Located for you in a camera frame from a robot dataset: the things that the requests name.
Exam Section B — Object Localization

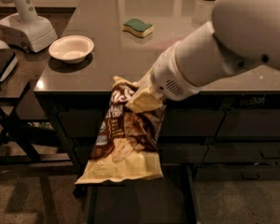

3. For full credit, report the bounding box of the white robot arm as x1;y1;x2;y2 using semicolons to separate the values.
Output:
127;0;280;113

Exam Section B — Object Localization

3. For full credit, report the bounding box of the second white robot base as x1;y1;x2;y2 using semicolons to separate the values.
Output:
0;40;18;82

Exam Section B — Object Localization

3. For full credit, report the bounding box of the dark middle left drawer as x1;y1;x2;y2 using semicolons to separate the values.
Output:
74;143;207;165

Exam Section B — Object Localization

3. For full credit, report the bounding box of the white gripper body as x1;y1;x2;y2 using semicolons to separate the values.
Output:
150;43;200;101

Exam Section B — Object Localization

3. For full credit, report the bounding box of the dark metal side table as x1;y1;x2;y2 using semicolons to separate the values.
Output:
0;49;73;173

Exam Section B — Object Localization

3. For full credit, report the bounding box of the dark drawer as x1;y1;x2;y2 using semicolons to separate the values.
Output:
217;109;280;140
195;165;280;181
74;143;207;165
58;109;224;137
203;143;280;163

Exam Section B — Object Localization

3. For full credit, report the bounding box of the green yellow sponge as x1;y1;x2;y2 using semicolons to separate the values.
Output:
122;19;154;38

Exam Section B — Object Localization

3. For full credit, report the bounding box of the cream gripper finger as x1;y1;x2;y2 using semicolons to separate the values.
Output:
125;85;163;113

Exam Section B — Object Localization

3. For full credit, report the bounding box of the dark middle right drawer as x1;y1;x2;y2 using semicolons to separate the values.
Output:
203;143;280;163

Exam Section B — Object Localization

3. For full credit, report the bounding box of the dark top left drawer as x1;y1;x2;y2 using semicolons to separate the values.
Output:
58;109;224;137

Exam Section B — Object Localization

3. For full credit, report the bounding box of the dark bottom right drawer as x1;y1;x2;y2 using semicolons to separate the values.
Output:
195;165;280;181

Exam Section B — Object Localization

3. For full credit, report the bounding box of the white robot base numbered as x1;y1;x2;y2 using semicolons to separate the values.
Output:
0;0;57;53

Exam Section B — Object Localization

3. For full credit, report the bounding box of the white bowl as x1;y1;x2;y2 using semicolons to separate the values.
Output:
49;35;94;63

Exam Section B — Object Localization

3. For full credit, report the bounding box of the brown sea salt chip bag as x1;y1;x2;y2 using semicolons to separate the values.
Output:
76;77;166;185

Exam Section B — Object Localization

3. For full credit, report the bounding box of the dark chip bag in drawer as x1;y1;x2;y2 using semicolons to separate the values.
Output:
232;95;280;109

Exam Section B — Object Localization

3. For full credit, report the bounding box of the dark top right drawer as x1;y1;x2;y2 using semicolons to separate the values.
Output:
217;109;280;140

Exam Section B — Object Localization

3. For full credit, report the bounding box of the open bottom drawer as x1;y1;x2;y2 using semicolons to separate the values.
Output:
83;164;201;224

